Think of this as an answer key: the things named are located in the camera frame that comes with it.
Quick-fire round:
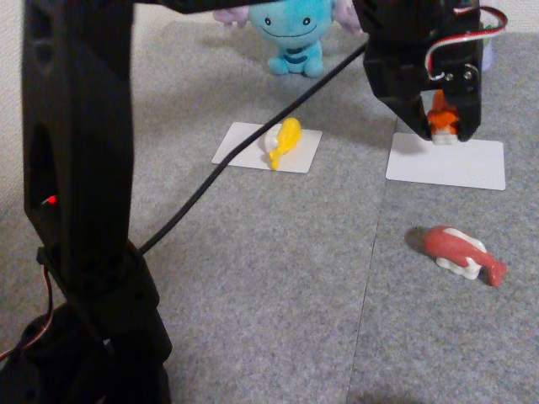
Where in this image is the orange shrimp sushi toy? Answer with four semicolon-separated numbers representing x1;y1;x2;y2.
426;88;461;146

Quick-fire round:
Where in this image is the yellow egg sushi toy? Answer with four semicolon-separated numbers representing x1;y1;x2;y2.
262;117;304;172

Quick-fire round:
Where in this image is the blue Wooper plush toy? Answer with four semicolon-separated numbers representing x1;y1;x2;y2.
212;0;366;79

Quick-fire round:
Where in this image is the red tuna sushi toy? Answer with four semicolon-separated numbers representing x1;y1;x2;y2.
423;226;509;290

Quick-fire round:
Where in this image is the white rectangular card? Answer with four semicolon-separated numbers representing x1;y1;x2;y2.
385;131;506;192
211;121;324;174

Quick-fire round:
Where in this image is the grey carpet mat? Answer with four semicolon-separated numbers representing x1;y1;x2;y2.
347;31;539;404
104;20;406;404

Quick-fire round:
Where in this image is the red white gripper servo wire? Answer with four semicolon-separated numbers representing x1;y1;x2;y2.
424;5;509;82

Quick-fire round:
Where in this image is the black camera cable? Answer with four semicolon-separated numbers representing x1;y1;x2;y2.
137;40;371;256

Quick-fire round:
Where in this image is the red white base servo wire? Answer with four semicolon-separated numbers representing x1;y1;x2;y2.
0;268;56;363

